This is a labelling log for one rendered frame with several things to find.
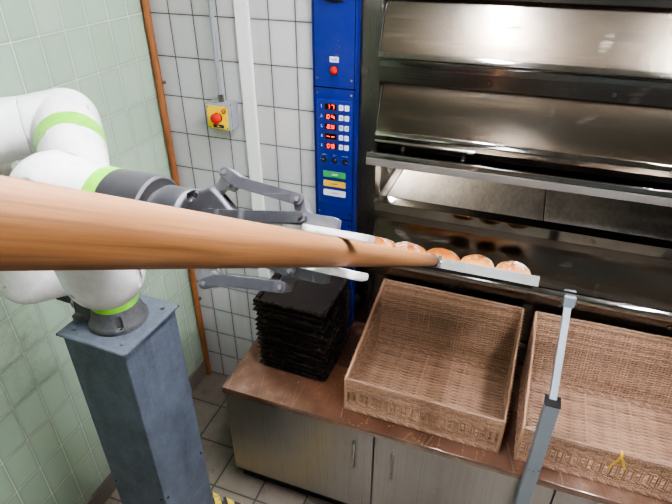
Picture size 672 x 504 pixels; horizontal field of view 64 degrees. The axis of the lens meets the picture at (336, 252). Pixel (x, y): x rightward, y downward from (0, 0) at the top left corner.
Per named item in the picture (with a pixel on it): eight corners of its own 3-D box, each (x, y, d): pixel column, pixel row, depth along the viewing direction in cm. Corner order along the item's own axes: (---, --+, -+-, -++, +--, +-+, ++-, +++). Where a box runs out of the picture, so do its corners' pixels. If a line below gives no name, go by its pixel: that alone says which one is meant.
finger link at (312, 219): (294, 222, 56) (299, 194, 56) (340, 230, 54) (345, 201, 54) (288, 221, 54) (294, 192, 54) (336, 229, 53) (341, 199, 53)
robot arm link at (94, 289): (22, 136, 87) (92, 114, 90) (55, 190, 95) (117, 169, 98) (44, 284, 63) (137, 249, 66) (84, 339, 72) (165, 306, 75)
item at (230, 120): (217, 123, 210) (214, 97, 205) (240, 126, 207) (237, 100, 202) (207, 129, 204) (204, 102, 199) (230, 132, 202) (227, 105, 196)
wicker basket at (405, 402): (379, 328, 233) (382, 276, 218) (513, 360, 216) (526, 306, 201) (340, 409, 194) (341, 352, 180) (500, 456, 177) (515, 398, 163)
